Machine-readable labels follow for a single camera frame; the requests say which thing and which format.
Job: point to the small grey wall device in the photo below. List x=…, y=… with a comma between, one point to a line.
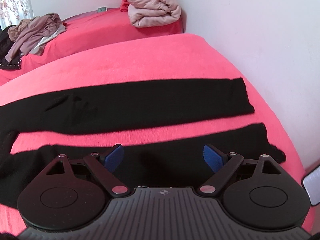
x=102, y=9

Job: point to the red bed sheet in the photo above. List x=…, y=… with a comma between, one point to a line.
x=88, y=31

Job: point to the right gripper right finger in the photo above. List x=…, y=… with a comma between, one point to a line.
x=224, y=166

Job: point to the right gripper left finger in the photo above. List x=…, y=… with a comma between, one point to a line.
x=102, y=166

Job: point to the black garment with studs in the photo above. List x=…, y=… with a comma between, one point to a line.
x=6, y=44

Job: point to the floral curtain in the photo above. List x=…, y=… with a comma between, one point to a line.
x=13, y=11

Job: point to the black pants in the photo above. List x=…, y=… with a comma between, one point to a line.
x=127, y=106

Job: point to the folded pink quilt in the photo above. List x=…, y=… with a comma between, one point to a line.
x=153, y=13

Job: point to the white phone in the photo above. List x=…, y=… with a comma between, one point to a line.
x=311, y=184

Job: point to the pink fleece blanket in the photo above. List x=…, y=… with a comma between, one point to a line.
x=183, y=56

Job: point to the mauve clothes pile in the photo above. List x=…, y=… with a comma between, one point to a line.
x=32, y=35

